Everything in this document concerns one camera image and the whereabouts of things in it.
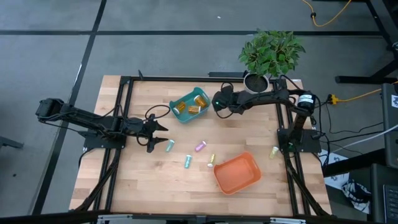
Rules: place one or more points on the orange plastic bin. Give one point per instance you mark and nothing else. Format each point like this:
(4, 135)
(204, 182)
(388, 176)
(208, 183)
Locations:
(236, 174)

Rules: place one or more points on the black front crossbar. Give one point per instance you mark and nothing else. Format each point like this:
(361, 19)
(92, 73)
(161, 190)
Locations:
(46, 217)

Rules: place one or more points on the grey chair leg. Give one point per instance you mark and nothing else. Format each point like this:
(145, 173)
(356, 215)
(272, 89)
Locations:
(11, 143)

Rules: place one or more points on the teal plastic bin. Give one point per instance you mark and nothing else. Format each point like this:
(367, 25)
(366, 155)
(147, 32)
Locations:
(186, 118)

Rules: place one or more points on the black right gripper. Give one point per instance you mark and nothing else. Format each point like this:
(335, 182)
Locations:
(228, 99)

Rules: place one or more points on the green plant in white pot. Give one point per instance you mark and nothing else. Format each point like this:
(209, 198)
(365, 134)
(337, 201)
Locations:
(270, 53)

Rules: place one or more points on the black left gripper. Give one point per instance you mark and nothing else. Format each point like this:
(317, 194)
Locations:
(140, 128)

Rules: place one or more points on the green translucent pill bottle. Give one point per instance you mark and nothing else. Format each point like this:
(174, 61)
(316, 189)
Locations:
(188, 161)
(170, 145)

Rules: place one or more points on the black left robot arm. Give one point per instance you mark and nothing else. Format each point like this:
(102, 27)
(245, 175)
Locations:
(87, 119)

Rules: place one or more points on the black side desk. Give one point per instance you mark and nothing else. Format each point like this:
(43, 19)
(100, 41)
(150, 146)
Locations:
(377, 186)

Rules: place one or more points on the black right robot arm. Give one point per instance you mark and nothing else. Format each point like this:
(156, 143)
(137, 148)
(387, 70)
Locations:
(273, 95)

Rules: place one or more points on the pink translucent pill bottle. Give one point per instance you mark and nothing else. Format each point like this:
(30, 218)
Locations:
(200, 146)

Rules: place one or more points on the black white patterned bag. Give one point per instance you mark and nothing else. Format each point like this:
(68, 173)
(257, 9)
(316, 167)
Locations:
(356, 194)

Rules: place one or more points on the white printed sheet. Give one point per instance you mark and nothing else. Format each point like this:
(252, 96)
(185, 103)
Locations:
(335, 180)

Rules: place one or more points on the black desk leg stand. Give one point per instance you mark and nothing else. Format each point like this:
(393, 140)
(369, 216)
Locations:
(367, 79)

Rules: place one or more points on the yellow pill bottle white cap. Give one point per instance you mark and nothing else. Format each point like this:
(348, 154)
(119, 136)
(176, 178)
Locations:
(273, 152)
(211, 160)

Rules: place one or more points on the orange pill bottle white cap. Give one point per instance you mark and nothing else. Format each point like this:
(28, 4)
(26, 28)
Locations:
(200, 101)
(194, 109)
(180, 107)

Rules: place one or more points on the black aluminium table frame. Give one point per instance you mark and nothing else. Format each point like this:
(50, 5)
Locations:
(186, 79)

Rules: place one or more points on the dark computer keyboard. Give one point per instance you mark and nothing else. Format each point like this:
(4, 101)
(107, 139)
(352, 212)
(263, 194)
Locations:
(391, 202)

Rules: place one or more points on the black computer tower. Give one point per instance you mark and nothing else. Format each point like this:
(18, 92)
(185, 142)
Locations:
(390, 130)

